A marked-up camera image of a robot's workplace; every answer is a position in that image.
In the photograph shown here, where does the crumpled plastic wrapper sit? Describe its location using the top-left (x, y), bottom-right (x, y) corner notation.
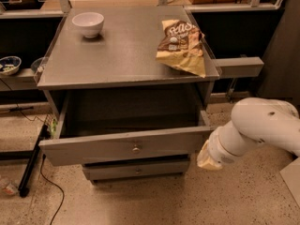
top-left (0, 176), bottom-right (18, 195)

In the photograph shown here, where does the grey left shelf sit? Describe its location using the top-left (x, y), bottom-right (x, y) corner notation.
top-left (0, 68), bottom-right (37, 92)

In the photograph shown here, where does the small dark bowl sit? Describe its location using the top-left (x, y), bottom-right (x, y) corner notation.
top-left (31, 57), bottom-right (48, 73)

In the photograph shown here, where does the blue patterned bowl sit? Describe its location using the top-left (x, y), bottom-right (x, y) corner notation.
top-left (0, 56), bottom-right (22, 76)

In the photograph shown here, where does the black cable on floor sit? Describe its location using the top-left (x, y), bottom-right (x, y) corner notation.
top-left (38, 153), bottom-right (66, 225)

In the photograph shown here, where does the yellow brown chip bag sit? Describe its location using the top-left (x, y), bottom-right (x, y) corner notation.
top-left (156, 20), bottom-right (206, 78)

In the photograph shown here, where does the black metal stand leg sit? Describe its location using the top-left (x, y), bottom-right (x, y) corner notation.
top-left (18, 125), bottom-right (48, 198)

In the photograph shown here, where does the grey side shelf block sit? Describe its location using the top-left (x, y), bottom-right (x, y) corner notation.
top-left (215, 57), bottom-right (264, 79)

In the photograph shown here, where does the grey drawer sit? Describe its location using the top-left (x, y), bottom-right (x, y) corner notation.
top-left (40, 92), bottom-right (212, 166)
top-left (82, 157), bottom-right (189, 181)

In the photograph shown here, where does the grey top drawer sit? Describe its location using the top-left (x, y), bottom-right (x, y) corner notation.
top-left (40, 92), bottom-right (212, 166)

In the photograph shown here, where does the white ceramic bowl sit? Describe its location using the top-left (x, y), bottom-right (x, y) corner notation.
top-left (72, 12), bottom-right (104, 38)

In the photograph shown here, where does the grey bottom drawer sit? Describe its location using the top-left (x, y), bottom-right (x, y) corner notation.
top-left (82, 157), bottom-right (189, 181)

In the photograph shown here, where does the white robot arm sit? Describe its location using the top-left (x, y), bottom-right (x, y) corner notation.
top-left (197, 97), bottom-right (300, 171)

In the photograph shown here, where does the grey drawer cabinet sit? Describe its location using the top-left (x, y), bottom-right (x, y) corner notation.
top-left (35, 5), bottom-right (221, 185)

